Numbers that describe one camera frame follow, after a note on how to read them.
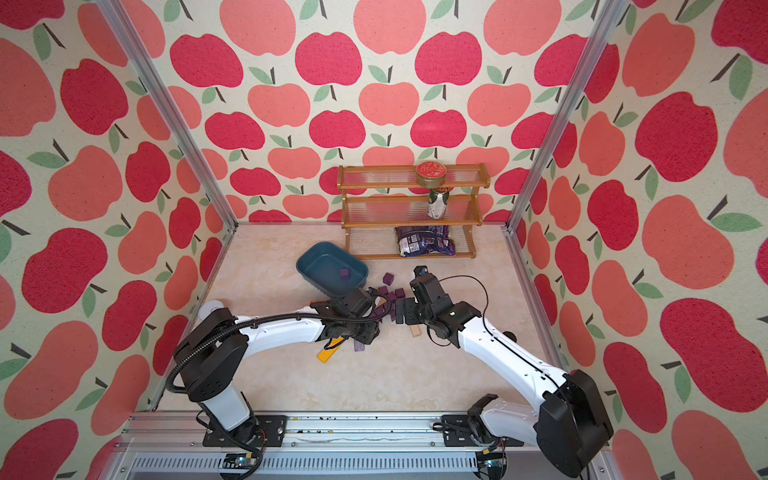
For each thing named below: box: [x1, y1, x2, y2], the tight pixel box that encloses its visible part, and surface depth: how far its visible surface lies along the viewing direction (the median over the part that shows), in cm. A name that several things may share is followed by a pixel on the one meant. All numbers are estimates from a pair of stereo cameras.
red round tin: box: [415, 161, 447, 189], surface depth 93 cm
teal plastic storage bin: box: [296, 242, 369, 297], surface depth 108 cm
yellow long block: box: [316, 337, 345, 364], surface depth 88 cm
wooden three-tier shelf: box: [336, 163, 491, 261], surface depth 116 cm
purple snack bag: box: [394, 225, 457, 257], surface depth 109 cm
